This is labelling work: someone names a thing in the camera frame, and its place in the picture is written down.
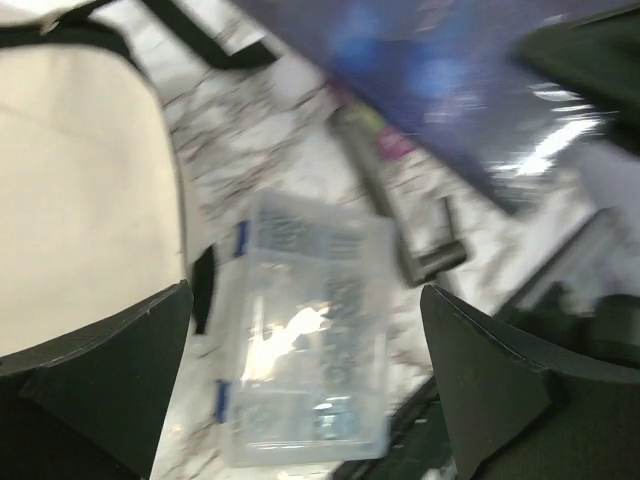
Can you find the clear plastic parts box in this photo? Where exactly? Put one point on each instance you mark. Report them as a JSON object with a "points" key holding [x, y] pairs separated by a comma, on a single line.
{"points": [[306, 372]]}

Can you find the dark blue notebook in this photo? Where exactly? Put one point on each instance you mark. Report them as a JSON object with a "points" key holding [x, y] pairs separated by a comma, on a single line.
{"points": [[445, 74]]}

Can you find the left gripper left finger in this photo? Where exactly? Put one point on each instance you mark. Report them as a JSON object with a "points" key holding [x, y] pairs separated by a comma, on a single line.
{"points": [[91, 404]]}

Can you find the purple treehouse book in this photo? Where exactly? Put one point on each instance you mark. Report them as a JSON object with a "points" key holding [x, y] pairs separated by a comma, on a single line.
{"points": [[393, 146]]}

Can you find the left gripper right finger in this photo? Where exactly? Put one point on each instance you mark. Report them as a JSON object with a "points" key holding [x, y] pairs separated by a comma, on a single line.
{"points": [[519, 407]]}

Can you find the dark metal T-handle tool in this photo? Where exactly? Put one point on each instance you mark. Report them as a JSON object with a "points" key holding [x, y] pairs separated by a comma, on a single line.
{"points": [[429, 245]]}

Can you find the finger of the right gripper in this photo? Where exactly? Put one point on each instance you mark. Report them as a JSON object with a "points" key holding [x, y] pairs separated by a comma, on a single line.
{"points": [[581, 63]]}

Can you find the cream canvas backpack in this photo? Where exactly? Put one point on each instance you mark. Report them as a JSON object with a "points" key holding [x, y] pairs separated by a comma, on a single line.
{"points": [[96, 212]]}

